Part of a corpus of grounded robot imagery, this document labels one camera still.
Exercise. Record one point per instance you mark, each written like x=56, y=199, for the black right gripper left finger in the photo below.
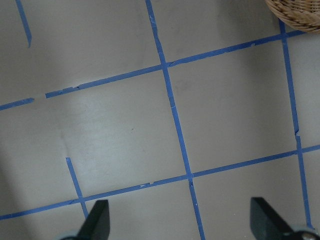
x=97, y=225

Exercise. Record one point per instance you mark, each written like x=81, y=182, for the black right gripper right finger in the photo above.
x=266, y=223

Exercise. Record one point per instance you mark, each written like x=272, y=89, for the woven wicker basket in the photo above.
x=301, y=15

